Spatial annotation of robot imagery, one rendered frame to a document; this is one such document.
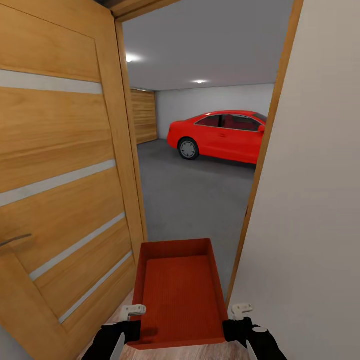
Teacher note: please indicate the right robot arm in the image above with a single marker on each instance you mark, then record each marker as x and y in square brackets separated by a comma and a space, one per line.
[258, 340]

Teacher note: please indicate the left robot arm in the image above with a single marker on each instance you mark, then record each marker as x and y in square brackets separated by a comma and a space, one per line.
[109, 342]

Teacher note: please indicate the garage door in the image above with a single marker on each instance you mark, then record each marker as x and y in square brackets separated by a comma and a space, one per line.
[144, 115]

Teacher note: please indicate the storage box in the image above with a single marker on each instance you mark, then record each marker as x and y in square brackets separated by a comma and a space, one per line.
[178, 282]

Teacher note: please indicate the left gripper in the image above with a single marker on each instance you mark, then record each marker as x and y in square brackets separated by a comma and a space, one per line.
[133, 330]

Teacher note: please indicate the car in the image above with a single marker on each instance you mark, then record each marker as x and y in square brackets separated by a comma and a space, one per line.
[234, 135]

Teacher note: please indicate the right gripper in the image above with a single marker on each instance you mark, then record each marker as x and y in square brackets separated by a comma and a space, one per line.
[232, 328]

